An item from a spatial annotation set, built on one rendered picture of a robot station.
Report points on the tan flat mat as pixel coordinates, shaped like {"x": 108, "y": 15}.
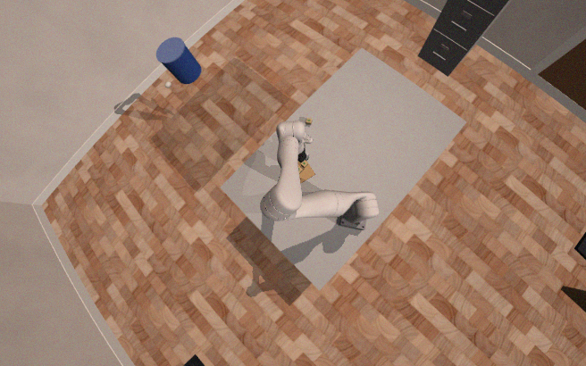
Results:
{"x": 306, "y": 173}

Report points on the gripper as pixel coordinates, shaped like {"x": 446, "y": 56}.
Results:
{"x": 301, "y": 151}

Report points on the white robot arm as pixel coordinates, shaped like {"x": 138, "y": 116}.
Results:
{"x": 286, "y": 197}

